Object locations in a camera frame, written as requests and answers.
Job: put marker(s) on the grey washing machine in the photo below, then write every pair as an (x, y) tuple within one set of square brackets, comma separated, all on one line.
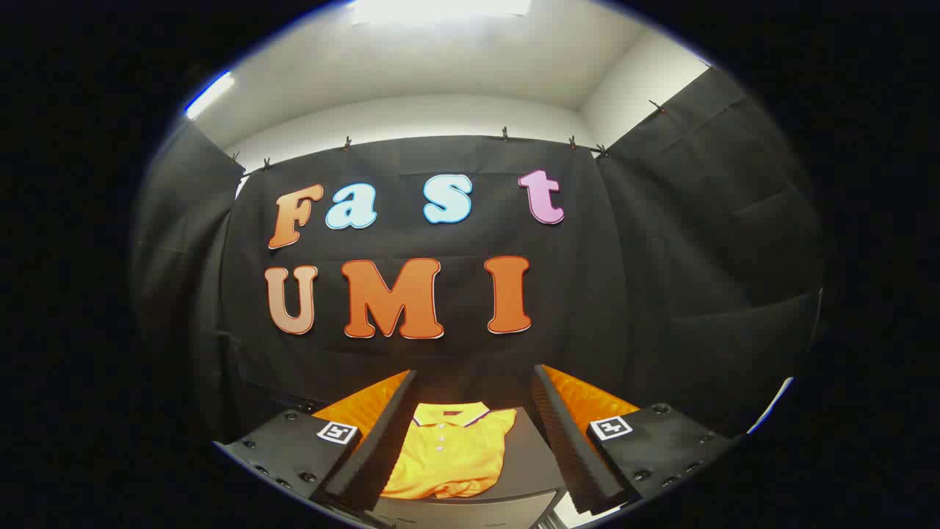
[(527, 455)]

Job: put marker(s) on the yellow polo shirt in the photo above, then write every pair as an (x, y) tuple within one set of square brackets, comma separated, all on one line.
[(452, 455)]

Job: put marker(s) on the black backdrop cloth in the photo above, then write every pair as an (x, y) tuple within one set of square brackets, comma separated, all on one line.
[(646, 294)]

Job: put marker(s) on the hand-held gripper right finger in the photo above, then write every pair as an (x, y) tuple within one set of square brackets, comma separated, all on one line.
[(565, 441)]

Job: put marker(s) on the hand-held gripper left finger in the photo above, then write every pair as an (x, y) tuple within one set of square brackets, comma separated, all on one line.
[(382, 441)]

